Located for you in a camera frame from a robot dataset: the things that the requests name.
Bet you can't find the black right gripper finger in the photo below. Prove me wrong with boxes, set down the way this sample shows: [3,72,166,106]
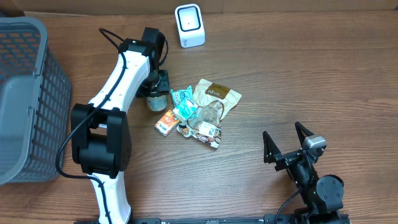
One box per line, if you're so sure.
[262,131,281,164]
[295,121,314,145]

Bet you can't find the green-lidded jar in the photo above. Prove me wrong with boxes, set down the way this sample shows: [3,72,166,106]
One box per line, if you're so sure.
[146,95,168,112]

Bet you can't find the orange small packet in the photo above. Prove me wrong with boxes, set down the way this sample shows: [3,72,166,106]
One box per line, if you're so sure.
[155,110,180,136]

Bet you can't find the teal small tissue packet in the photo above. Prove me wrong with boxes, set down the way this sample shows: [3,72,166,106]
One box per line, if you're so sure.
[172,98,198,122]

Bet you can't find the beige brown snack pouch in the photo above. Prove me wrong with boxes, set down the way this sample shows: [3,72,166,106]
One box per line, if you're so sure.
[177,78,242,149]

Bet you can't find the teal long snack packet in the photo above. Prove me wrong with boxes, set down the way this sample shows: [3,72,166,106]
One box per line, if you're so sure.
[170,85,193,107]

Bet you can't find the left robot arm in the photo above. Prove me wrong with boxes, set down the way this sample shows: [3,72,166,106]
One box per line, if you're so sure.
[69,27,170,223]

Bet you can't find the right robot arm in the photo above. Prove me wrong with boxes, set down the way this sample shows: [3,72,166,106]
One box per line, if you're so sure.
[262,121,350,224]

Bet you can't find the white barcode scanner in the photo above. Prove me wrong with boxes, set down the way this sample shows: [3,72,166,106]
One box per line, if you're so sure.
[175,4,205,49]

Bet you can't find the grey plastic shopping basket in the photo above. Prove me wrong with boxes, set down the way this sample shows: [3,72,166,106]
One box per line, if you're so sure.
[1,17,72,184]

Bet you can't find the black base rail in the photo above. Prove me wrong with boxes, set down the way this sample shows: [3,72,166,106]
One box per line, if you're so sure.
[131,215,351,224]

